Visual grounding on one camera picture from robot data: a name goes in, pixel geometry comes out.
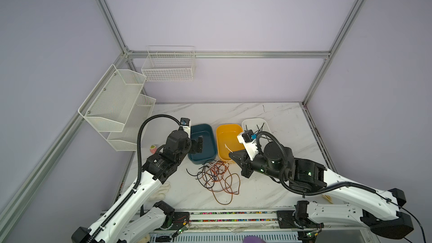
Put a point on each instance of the white wire wall basket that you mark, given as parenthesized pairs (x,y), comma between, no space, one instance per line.
(169,64)

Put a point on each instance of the lower white mesh shelf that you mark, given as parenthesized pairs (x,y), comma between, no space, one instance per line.
(127,139)

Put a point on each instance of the purple object at edge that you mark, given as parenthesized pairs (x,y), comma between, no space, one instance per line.
(253,239)

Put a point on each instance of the small pink green ball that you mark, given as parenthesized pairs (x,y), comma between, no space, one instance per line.
(153,149)

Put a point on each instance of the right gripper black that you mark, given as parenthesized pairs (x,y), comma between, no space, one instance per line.
(242,156)

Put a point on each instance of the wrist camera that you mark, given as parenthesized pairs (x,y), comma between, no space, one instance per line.
(249,141)
(185,125)

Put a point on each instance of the yellow plastic bin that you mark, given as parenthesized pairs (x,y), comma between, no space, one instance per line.
(227,140)

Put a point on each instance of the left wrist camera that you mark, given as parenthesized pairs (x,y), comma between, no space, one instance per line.
(185,125)

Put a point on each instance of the upper white mesh shelf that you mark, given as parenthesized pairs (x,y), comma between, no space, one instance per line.
(109,105)

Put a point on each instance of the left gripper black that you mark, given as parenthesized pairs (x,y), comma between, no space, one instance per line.
(193,148)

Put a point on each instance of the dark teal plastic bin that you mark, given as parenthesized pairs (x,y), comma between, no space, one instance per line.
(209,149)

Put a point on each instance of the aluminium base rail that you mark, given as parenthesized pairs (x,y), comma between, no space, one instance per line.
(243,219)

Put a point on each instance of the white mesh shelf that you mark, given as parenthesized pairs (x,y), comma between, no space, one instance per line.
(127,139)
(109,105)

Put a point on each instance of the white work glove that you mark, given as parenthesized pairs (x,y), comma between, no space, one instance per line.
(161,192)

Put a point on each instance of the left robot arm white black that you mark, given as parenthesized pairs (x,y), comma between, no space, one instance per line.
(117,225)

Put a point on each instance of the white plastic bin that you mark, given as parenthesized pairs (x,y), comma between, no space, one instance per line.
(255,125)

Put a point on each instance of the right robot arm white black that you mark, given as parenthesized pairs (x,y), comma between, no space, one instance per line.
(325,196)

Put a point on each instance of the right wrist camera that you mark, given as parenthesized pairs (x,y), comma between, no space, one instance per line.
(249,141)

